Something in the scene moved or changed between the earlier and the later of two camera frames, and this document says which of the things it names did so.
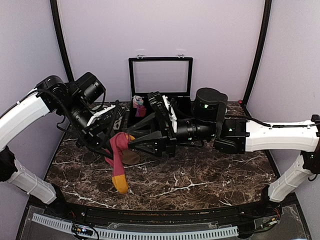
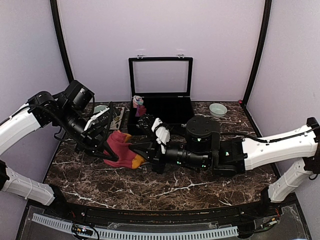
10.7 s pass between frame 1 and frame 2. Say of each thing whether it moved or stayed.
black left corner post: stayed
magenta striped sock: moved
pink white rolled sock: stayed
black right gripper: moved
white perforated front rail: stayed
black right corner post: stayed
